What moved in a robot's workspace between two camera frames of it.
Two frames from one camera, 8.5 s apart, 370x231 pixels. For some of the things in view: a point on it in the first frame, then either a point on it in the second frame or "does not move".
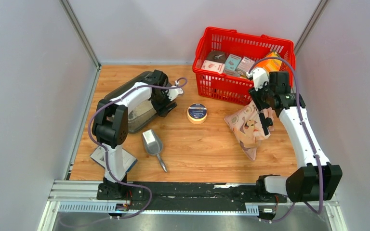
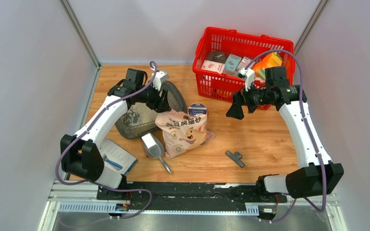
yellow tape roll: (197, 113) does not move
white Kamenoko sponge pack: (212, 66) does not move
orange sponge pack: (271, 65) does not move
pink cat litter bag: (246, 124) -> (182, 133)
